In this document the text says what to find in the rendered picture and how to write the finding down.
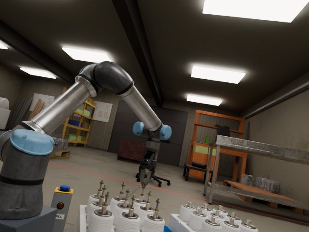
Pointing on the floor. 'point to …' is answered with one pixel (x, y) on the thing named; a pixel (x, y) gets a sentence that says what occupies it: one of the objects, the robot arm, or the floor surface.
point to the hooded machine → (3, 113)
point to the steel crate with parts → (131, 151)
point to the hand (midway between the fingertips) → (143, 183)
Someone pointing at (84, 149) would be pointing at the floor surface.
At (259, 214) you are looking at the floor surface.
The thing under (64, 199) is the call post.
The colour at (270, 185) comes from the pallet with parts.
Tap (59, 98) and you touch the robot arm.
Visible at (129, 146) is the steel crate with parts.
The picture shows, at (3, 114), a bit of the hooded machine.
